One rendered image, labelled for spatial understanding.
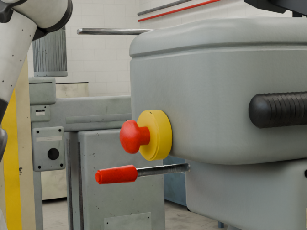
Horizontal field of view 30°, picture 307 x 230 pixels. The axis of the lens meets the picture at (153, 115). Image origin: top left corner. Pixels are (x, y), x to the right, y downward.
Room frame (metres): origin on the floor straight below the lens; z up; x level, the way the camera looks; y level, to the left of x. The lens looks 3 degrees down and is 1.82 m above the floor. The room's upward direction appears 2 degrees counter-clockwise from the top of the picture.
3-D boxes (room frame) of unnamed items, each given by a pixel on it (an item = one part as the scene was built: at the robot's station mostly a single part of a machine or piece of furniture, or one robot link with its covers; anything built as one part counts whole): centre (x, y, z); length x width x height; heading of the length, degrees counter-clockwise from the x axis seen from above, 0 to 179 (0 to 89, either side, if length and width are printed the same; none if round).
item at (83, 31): (0.81, -0.01, 1.89); 0.24 x 0.04 x 0.01; 118
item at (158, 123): (0.68, 0.00, 1.76); 0.06 x 0.02 x 0.06; 27
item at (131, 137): (0.67, 0.02, 1.76); 0.04 x 0.03 x 0.04; 27
